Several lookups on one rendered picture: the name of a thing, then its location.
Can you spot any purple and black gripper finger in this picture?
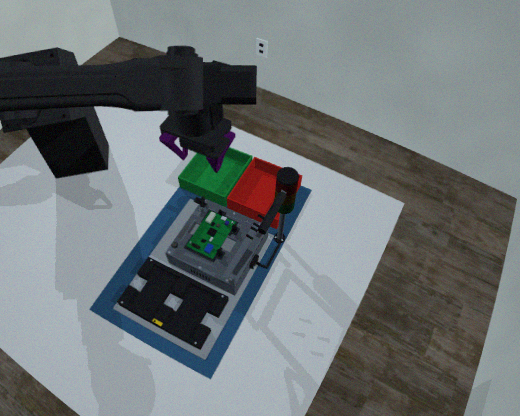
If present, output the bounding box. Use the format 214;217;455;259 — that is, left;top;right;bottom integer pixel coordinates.
206;131;236;173
159;133;188;160

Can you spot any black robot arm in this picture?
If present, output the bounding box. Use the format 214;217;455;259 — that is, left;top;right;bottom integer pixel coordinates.
0;46;257;130

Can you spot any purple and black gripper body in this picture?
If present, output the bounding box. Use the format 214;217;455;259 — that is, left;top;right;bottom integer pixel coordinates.
160;103;232;160

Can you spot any red tray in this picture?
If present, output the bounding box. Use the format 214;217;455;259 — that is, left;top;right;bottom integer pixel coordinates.
227;157;282;222

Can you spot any green bin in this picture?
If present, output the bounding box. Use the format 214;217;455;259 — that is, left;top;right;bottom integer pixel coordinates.
178;147;253;207

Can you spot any green circuit board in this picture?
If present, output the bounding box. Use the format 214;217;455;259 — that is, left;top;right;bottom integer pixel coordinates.
186;211;236;259

